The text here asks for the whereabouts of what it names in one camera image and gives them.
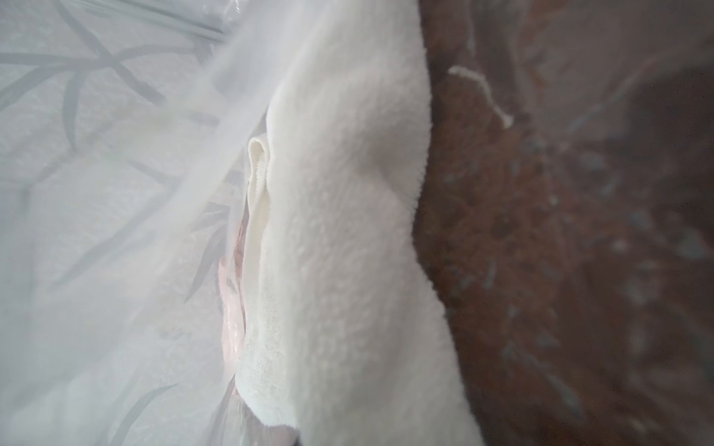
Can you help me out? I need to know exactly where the pink fluffy towel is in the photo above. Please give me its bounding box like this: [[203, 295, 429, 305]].
[[218, 196, 249, 391]]

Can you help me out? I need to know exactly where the white towel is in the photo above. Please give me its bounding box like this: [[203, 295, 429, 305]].
[[234, 1, 483, 445]]

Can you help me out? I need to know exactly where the clear plastic vacuum bag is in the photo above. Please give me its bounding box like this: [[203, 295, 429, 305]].
[[0, 0, 714, 446]]

